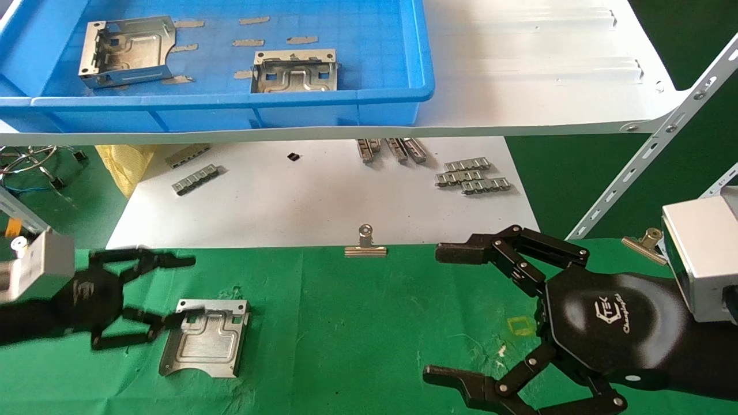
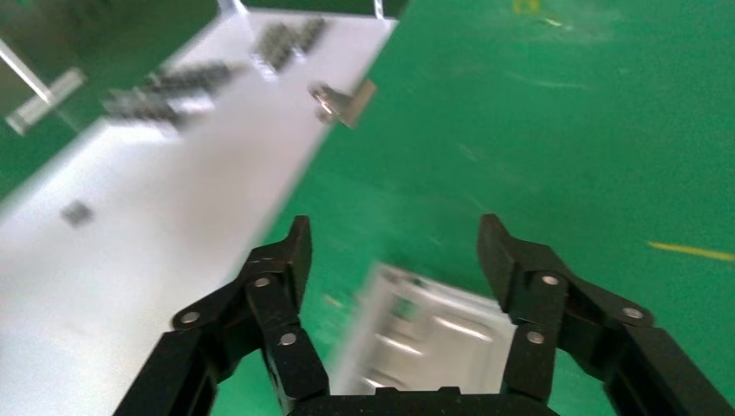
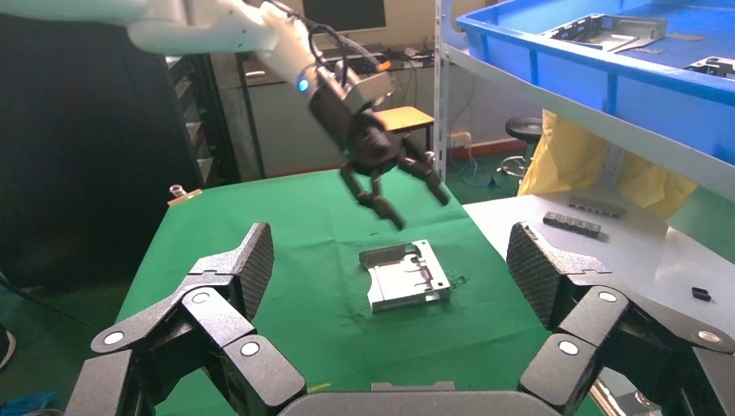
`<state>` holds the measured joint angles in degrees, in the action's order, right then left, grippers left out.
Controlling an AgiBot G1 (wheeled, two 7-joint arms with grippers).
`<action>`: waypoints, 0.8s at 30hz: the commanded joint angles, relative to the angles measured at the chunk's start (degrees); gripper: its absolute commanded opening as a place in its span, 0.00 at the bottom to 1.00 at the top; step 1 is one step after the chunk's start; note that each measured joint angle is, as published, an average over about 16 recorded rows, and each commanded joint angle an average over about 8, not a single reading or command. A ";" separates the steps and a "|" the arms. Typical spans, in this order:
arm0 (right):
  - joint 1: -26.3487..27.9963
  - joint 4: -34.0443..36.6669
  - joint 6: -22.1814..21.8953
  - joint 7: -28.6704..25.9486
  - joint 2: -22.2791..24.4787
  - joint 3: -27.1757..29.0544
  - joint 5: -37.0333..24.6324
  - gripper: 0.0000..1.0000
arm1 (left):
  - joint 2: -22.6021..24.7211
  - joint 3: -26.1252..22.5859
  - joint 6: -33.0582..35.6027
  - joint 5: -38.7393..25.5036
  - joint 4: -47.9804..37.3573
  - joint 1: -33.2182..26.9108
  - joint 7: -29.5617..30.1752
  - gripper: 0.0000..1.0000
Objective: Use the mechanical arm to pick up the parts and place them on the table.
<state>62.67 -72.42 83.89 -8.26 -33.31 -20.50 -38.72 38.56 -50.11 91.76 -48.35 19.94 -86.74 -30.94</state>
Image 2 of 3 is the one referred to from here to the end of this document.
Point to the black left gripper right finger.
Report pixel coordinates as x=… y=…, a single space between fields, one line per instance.
x=534 y=298

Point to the small metal strip part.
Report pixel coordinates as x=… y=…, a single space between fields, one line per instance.
x=143 y=109
x=172 y=84
x=287 y=54

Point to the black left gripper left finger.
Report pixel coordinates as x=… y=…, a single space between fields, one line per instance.
x=275 y=321

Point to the green table cloth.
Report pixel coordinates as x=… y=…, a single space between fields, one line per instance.
x=517 y=143

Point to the metal bracket with slotted side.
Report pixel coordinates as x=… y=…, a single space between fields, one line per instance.
x=436 y=344

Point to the white metal frame bar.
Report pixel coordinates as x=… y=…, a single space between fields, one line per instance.
x=46 y=102

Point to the silver binder clip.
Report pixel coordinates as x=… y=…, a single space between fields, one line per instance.
x=350 y=106

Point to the tiny black chip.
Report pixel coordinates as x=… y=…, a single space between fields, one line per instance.
x=77 y=213

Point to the long white slotted brace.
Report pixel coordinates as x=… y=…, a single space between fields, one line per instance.
x=378 y=7

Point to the white work table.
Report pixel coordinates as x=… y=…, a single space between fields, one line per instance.
x=143 y=229

